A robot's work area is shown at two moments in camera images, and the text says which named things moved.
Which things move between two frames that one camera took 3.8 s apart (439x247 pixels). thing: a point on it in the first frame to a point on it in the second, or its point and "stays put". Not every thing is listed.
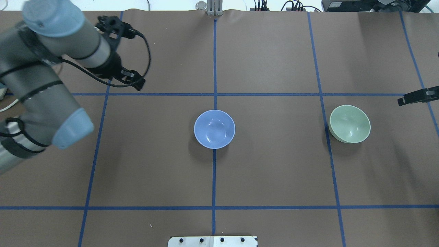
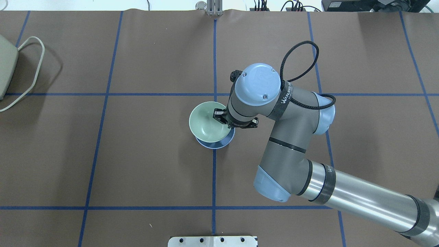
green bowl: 349,124 to 204,126
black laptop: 376,6 stays put
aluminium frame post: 214,7 stays put
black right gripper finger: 426,95 to 220,115
